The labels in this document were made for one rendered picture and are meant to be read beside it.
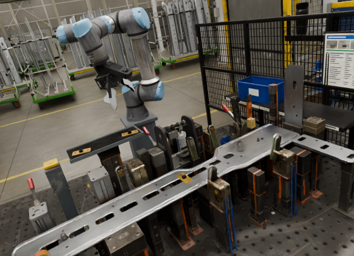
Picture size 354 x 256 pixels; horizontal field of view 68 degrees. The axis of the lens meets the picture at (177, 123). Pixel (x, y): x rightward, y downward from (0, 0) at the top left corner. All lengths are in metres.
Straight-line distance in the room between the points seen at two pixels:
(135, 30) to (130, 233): 1.00
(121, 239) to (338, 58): 1.40
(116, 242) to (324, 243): 0.87
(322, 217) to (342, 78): 0.75
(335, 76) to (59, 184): 1.55
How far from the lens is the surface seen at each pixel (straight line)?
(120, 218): 1.10
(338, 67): 1.72
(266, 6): 3.49
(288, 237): 1.37
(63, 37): 1.24
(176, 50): 8.94
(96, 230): 1.10
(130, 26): 1.50
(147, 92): 1.59
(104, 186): 1.20
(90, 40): 1.07
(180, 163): 1.39
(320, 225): 1.44
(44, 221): 1.23
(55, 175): 1.33
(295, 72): 1.51
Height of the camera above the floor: 1.70
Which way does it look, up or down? 23 degrees down
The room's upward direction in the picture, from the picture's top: 10 degrees counter-clockwise
